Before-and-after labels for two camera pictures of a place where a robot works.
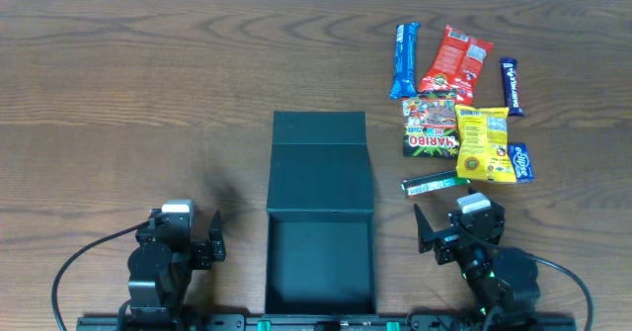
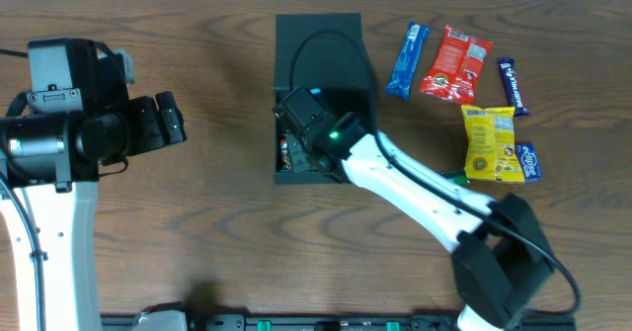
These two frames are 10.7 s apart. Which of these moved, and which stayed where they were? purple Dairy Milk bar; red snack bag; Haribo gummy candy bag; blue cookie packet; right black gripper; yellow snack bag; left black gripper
Moved: yellow snack bag; left black gripper; blue cookie packet; right black gripper; Haribo gummy candy bag
Stayed: red snack bag; purple Dairy Milk bar
